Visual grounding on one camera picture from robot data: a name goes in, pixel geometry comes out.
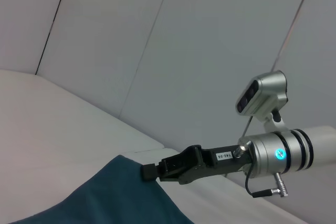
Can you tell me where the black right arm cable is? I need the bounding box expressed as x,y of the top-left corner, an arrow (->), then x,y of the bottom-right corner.
233,119 -> 289,199

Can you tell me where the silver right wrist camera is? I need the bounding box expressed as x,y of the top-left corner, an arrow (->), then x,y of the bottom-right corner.
235,70 -> 292,133

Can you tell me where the blue teal shirt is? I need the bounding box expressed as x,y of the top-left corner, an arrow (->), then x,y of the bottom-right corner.
6,154 -> 196,224

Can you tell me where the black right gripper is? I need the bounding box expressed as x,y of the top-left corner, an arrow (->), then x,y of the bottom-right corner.
142,144 -> 252,186

